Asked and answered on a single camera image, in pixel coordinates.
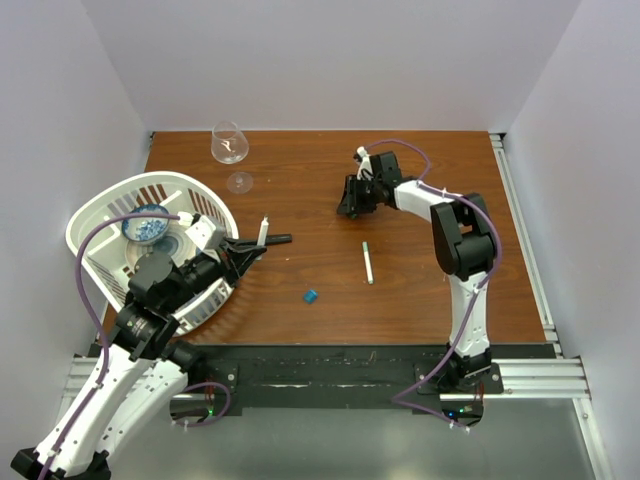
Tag stacked plates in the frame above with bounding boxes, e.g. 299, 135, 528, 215
125, 228, 200, 271

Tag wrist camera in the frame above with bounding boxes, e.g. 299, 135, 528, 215
354, 146, 374, 180
186, 216, 227, 251

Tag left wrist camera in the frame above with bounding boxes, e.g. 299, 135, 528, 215
186, 216, 227, 251

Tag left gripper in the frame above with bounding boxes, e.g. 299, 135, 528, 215
163, 234, 265, 311

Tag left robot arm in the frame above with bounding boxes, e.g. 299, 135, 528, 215
11, 240, 267, 479

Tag aluminium frame rail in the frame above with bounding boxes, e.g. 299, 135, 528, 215
64, 130, 614, 480

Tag blue highlighter cap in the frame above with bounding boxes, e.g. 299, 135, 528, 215
303, 289, 318, 304

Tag white pen dark green end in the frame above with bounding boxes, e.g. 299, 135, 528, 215
256, 215, 269, 247

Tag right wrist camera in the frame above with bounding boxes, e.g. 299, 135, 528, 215
354, 146, 374, 180

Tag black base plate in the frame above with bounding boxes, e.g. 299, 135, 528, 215
170, 345, 504, 426

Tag white pen light green end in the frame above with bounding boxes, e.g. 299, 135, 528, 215
362, 241, 375, 285

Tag white plastic basket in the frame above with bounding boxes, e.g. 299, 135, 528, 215
65, 171, 238, 337

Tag black blue highlighter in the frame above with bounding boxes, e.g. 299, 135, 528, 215
265, 234, 293, 246

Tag blue patterned bowl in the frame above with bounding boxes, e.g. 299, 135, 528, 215
121, 204, 169, 245

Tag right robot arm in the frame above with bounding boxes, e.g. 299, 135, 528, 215
337, 147, 502, 393

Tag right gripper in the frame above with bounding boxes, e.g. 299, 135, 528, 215
336, 175, 382, 216

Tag clear wine glass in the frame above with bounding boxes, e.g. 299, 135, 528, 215
210, 121, 253, 194

